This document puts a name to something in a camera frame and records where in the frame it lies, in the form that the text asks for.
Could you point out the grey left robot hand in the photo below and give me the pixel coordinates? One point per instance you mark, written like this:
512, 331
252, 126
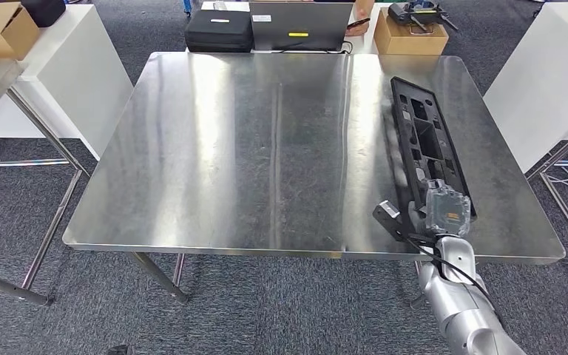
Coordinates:
117, 351

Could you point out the person's hand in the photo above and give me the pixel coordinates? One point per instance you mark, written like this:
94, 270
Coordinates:
365, 12

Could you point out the black plastic plate frame part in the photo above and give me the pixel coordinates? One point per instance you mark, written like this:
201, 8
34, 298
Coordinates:
431, 142

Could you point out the stainless steel workbench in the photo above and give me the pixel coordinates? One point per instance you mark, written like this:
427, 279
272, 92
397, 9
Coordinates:
215, 147

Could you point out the black remote controller device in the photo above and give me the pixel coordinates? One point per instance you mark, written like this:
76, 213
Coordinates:
421, 12

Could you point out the grey laptop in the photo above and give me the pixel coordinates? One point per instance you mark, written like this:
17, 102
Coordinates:
298, 24

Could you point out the black zip case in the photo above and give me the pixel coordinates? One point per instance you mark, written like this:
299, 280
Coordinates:
218, 32

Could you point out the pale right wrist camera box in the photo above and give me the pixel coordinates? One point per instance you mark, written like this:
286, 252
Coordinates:
390, 209

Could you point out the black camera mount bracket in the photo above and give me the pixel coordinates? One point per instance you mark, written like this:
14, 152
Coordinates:
392, 226

